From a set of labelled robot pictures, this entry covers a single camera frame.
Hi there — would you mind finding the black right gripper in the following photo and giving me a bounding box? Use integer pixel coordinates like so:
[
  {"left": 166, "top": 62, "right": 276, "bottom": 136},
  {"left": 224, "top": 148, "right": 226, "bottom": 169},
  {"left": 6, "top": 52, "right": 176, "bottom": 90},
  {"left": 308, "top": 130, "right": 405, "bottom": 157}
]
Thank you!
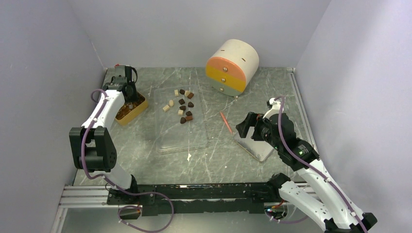
[{"left": 236, "top": 111, "right": 282, "bottom": 150}]

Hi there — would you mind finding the gold chocolate tin box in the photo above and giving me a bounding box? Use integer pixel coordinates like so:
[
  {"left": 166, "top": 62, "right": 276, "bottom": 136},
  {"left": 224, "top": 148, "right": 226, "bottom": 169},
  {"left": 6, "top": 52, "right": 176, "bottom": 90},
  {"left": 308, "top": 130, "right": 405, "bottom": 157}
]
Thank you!
[{"left": 115, "top": 93, "right": 148, "bottom": 126}]

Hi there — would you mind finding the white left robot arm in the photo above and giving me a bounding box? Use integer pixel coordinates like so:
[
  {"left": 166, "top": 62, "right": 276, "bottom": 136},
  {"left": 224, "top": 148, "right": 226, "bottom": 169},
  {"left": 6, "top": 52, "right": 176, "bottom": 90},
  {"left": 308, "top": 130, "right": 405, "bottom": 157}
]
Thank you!
[{"left": 69, "top": 82, "right": 139, "bottom": 204}]

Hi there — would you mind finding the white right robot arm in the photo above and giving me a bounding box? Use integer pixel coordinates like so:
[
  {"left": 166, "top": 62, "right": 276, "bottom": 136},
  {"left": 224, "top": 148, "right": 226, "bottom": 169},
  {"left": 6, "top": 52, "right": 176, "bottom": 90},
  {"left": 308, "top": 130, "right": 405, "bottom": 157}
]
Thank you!
[{"left": 236, "top": 96, "right": 378, "bottom": 233}]

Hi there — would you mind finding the white cube chocolate left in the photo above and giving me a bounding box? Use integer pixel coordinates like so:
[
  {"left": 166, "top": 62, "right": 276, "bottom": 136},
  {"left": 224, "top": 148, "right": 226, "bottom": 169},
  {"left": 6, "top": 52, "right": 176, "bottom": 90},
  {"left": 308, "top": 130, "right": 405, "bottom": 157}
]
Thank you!
[{"left": 162, "top": 105, "right": 171, "bottom": 112}]

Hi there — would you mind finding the red pen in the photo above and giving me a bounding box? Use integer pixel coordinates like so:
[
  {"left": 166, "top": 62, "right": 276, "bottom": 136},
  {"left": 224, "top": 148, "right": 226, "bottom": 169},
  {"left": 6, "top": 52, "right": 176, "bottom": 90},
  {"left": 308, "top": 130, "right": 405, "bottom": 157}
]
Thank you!
[{"left": 220, "top": 111, "right": 233, "bottom": 134}]

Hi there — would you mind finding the silver tin lid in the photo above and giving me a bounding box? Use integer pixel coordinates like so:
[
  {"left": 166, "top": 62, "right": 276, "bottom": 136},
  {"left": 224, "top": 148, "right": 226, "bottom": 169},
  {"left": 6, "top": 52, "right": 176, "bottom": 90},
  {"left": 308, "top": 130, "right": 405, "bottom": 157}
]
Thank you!
[{"left": 233, "top": 129, "right": 274, "bottom": 162}]

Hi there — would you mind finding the clear plastic tray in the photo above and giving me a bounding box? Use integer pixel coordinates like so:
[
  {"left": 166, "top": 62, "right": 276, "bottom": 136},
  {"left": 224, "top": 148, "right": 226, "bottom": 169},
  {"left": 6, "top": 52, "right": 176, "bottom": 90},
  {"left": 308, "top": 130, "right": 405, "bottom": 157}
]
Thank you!
[{"left": 154, "top": 84, "right": 208, "bottom": 154}]

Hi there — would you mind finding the round pastel drawer cabinet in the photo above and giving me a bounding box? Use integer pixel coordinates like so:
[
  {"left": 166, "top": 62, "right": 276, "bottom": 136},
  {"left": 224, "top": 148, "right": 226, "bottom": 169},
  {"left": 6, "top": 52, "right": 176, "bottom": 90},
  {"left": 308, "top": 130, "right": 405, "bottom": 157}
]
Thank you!
[{"left": 205, "top": 39, "right": 259, "bottom": 97}]

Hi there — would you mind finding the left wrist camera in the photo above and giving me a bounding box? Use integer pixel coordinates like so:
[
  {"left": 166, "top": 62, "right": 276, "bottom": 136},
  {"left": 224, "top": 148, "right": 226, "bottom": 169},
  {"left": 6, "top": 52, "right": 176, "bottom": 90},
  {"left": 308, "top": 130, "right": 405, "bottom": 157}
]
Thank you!
[{"left": 114, "top": 64, "right": 138, "bottom": 83}]

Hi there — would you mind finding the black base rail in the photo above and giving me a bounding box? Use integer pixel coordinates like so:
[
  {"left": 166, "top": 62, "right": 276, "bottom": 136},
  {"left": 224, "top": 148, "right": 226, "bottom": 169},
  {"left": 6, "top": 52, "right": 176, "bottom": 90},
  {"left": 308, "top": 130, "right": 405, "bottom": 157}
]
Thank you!
[{"left": 106, "top": 182, "right": 282, "bottom": 216}]

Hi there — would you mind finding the aluminium frame rail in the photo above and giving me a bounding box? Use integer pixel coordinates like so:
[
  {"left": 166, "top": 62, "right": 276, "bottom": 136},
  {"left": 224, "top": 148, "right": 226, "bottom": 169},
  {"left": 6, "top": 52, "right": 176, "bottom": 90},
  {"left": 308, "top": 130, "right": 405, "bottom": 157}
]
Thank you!
[{"left": 51, "top": 186, "right": 109, "bottom": 233}]

